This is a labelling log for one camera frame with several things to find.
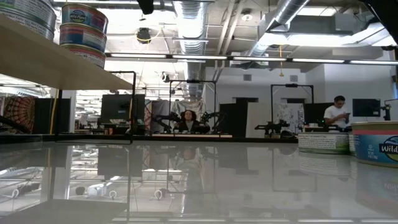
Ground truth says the light wooden shelf board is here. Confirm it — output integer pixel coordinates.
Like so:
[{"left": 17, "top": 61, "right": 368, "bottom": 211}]
[{"left": 0, "top": 14, "right": 134, "bottom": 91}]

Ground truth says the linear ceiling light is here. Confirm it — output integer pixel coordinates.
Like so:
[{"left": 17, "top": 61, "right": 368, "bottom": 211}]
[
  {"left": 232, "top": 56, "right": 287, "bottom": 62},
  {"left": 291, "top": 58, "right": 345, "bottom": 64},
  {"left": 109, "top": 52, "right": 168, "bottom": 59},
  {"left": 172, "top": 54, "right": 228, "bottom": 61},
  {"left": 349, "top": 60, "right": 398, "bottom": 66}
]

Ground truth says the grey draped cloth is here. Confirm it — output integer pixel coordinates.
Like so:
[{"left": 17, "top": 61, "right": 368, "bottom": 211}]
[{"left": 150, "top": 99, "right": 206, "bottom": 125}]

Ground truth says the person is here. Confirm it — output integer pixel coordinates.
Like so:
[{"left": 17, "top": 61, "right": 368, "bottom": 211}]
[
  {"left": 176, "top": 109, "right": 203, "bottom": 134},
  {"left": 323, "top": 95, "right": 351, "bottom": 129}
]

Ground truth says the black cabinet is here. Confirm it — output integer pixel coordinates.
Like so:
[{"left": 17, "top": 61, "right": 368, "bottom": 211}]
[{"left": 218, "top": 97, "right": 259, "bottom": 139}]

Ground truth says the black partition panel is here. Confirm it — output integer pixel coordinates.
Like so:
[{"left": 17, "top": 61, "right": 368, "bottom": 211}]
[{"left": 33, "top": 98, "right": 72, "bottom": 135}]

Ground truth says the white panel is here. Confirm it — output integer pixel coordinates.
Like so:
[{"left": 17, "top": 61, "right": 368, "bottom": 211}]
[{"left": 245, "top": 101, "right": 274, "bottom": 139}]

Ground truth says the red patterned tapestry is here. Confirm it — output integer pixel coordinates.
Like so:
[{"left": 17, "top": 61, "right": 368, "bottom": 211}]
[{"left": 2, "top": 95, "right": 38, "bottom": 134}]

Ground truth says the black background rig frame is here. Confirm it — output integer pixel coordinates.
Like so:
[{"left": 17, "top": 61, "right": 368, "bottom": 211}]
[
  {"left": 168, "top": 79, "right": 218, "bottom": 135},
  {"left": 269, "top": 83, "right": 315, "bottom": 138}
]

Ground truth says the black metal shelf bracket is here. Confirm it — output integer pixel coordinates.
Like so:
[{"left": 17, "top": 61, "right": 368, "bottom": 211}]
[{"left": 54, "top": 70, "right": 137, "bottom": 146}]

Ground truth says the yellow hanging strap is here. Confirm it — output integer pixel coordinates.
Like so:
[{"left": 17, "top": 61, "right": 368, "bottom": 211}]
[{"left": 49, "top": 90, "right": 60, "bottom": 135}]

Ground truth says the white wall poster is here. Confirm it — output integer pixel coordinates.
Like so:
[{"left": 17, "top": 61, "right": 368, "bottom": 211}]
[{"left": 275, "top": 102, "right": 305, "bottom": 125}]

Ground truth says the black wall monitor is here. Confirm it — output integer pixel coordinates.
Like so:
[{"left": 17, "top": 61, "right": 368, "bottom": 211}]
[{"left": 352, "top": 98, "right": 382, "bottom": 118}]

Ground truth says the black camera on stand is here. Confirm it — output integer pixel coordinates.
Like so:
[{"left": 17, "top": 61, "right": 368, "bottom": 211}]
[{"left": 381, "top": 104, "right": 392, "bottom": 122}]

